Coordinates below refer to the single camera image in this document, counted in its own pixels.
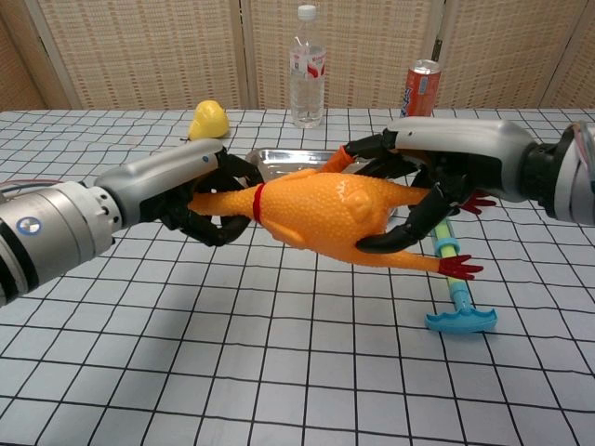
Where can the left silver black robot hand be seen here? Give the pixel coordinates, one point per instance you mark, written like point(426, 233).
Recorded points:
point(158, 176)

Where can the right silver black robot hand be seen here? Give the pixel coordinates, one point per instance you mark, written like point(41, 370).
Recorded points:
point(465, 139)

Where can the orange rubber chicken toy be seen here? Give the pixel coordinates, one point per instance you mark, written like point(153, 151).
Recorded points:
point(325, 209)

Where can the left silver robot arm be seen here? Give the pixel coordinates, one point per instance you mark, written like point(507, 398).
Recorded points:
point(51, 237)

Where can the right black silver robot arm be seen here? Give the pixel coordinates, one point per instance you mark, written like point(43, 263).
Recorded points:
point(564, 176)

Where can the yellow pear toy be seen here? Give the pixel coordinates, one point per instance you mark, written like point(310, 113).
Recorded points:
point(209, 121)

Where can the rectangular metal tray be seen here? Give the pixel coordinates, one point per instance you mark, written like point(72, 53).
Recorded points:
point(290, 160)

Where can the blue green water pump toy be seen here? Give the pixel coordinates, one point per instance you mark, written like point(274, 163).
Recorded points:
point(460, 304)

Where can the orange soda can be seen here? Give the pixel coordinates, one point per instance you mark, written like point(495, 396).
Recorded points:
point(420, 93)

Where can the woven beige folding screen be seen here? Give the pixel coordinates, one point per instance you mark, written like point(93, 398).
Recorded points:
point(139, 51)

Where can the clear plastic water bottle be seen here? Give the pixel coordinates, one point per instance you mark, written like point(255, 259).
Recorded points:
point(307, 88)

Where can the white black checkered tablecloth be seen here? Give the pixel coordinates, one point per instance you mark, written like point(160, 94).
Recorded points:
point(297, 371)

